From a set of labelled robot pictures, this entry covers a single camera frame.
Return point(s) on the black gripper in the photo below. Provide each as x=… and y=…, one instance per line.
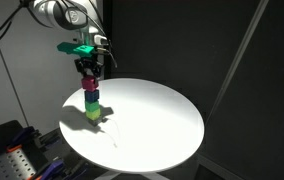
x=88, y=59

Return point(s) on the purple orange spring clamp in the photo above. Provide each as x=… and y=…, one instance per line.
x=23, y=136
x=57, y=168

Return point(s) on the blue block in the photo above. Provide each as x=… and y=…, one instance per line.
x=92, y=95

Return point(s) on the pink block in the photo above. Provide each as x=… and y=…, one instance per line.
x=89, y=83

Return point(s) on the white table pedestal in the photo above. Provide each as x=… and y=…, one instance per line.
x=132, y=176

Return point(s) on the green block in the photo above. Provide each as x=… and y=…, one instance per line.
x=92, y=106

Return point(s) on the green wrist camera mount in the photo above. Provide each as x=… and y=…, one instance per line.
x=77, y=48

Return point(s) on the yellow-green block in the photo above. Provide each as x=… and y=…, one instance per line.
x=93, y=115

